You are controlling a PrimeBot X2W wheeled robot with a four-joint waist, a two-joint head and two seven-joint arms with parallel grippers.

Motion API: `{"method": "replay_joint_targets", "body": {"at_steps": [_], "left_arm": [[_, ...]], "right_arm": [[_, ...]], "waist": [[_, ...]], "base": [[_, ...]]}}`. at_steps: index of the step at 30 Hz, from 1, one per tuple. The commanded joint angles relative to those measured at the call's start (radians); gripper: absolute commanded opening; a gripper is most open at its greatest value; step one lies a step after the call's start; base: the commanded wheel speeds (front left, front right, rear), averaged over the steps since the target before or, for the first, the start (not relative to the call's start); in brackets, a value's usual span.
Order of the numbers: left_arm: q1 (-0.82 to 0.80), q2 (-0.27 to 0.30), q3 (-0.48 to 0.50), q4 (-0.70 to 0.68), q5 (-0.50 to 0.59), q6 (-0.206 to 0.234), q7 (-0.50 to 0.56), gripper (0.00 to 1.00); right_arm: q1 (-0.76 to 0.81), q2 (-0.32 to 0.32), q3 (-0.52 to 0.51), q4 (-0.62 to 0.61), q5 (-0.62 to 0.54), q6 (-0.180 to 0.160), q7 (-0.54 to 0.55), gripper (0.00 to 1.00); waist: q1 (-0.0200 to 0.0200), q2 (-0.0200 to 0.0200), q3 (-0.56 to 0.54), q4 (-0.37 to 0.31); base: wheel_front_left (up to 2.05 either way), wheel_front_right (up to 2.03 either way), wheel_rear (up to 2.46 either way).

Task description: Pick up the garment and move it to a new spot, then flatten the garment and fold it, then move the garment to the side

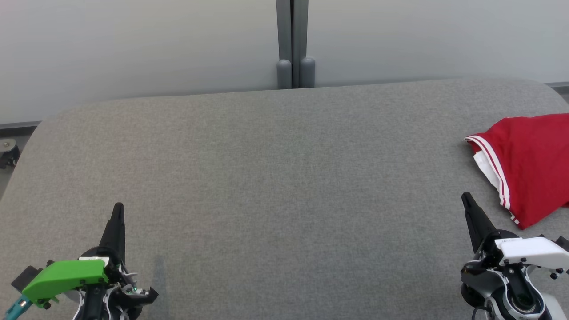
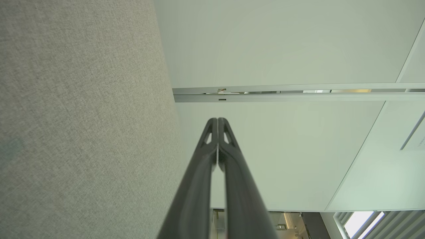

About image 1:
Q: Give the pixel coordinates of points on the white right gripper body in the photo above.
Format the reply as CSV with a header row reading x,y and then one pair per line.
x,y
533,253

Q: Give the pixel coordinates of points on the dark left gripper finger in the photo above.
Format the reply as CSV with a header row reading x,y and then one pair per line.
x,y
115,235

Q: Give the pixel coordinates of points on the grey partition post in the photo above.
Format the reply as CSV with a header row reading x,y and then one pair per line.
x,y
303,44
283,44

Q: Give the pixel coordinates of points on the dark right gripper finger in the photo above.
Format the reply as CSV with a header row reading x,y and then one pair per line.
x,y
478,222

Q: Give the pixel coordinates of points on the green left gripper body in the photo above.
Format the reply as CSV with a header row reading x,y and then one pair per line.
x,y
62,278

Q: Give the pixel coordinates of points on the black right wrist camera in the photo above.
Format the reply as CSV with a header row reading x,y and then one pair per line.
x,y
562,244

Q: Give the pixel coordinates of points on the black caster wheel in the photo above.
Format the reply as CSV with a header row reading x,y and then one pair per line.
x,y
8,153

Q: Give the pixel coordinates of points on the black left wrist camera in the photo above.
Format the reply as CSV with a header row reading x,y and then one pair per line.
x,y
27,279

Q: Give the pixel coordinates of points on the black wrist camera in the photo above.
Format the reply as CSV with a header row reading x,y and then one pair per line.
x,y
562,244
27,279

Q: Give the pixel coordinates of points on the red Bulls jersey white sleeves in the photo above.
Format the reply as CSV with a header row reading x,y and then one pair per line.
x,y
533,169

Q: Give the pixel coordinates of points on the dark grey baseboard strip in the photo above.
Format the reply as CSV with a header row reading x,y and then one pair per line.
x,y
559,87
18,129

